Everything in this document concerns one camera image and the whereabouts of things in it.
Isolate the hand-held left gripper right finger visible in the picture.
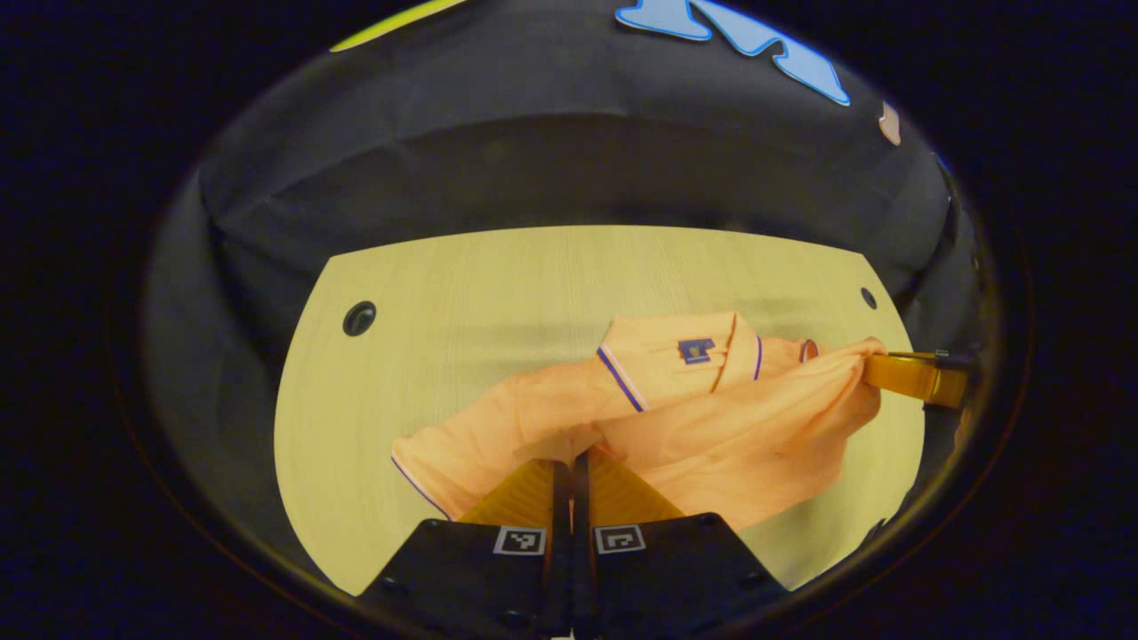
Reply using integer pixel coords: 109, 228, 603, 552
573, 447, 790, 636

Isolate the black backdrop cloth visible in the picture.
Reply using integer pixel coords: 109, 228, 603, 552
142, 0, 992, 552

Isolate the orange polo T-shirt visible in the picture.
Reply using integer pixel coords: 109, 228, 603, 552
391, 311, 887, 532

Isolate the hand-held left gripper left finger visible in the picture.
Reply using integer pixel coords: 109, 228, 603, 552
356, 460, 570, 636

